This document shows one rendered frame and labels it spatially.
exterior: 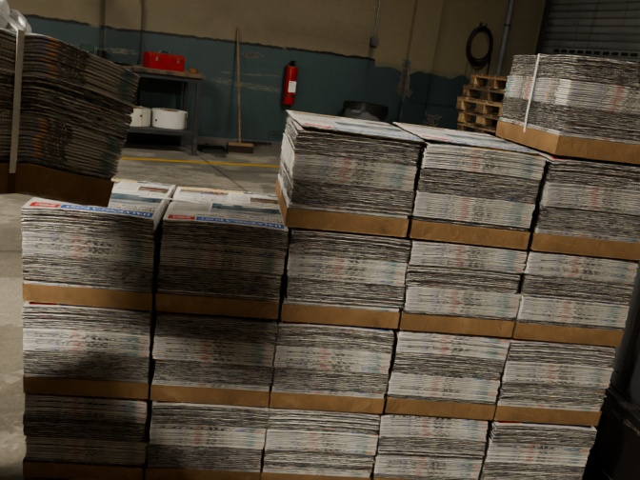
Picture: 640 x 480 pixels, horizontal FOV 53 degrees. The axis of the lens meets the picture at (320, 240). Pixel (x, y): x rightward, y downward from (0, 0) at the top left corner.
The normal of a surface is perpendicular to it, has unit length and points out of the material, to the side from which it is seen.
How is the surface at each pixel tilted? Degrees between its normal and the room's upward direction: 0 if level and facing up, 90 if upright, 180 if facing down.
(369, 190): 90
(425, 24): 90
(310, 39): 90
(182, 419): 90
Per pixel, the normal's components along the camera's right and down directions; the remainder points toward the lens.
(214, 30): 0.40, 0.29
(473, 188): 0.08, 0.28
